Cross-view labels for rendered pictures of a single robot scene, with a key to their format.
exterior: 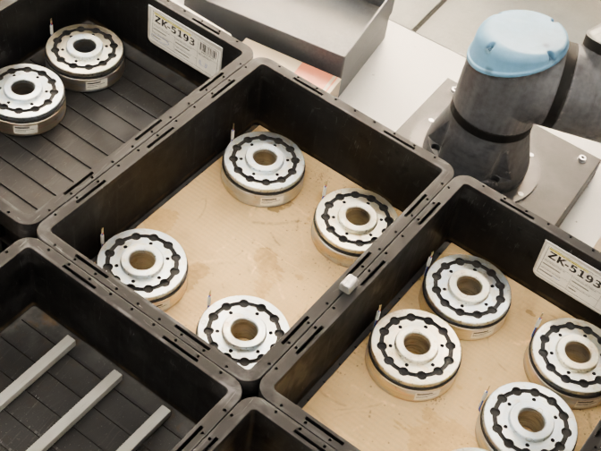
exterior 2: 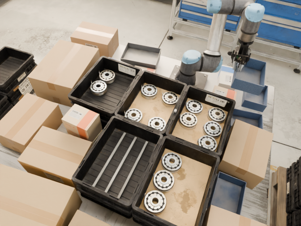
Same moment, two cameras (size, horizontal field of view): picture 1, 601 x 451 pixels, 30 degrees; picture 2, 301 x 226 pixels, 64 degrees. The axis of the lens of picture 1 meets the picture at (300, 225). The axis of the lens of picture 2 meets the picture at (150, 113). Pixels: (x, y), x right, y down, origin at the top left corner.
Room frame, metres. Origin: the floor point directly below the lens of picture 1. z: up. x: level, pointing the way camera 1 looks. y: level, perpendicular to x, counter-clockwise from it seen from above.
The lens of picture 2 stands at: (-0.05, 0.21, 1.99)
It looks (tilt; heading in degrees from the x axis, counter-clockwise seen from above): 53 degrees down; 350
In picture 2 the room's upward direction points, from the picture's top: 5 degrees clockwise
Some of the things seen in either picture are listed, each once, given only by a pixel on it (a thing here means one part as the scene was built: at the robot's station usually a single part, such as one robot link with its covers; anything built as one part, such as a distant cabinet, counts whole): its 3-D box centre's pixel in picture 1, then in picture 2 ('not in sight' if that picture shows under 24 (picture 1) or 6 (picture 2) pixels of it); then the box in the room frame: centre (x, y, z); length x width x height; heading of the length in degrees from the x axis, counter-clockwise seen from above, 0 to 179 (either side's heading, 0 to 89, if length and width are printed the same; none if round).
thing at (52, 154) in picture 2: not in sight; (59, 158); (0.58, 0.58, 0.78); 0.30 x 0.22 x 0.16; 66
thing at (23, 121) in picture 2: not in sight; (30, 124); (0.81, 0.77, 0.78); 0.30 x 0.22 x 0.16; 152
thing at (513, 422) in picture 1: (530, 421); (212, 128); (0.66, -0.27, 0.86); 0.05 x 0.05 x 0.01
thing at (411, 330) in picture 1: (416, 344); (188, 119); (0.73, -0.15, 0.86); 0.05 x 0.05 x 0.01
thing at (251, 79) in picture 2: not in sight; (248, 74); (0.84, -0.46, 1.10); 0.20 x 0.15 x 0.07; 155
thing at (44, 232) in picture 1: (255, 205); (152, 99); (0.85, 0.05, 0.92); 0.40 x 0.30 x 0.02; 151
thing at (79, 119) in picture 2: not in sight; (81, 120); (0.74, 0.46, 0.89); 0.16 x 0.12 x 0.07; 59
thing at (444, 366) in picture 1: (415, 347); (188, 119); (0.73, -0.15, 0.86); 0.10 x 0.10 x 0.01
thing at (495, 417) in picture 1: (529, 423); (212, 128); (0.66, -0.27, 0.86); 0.10 x 0.10 x 0.01
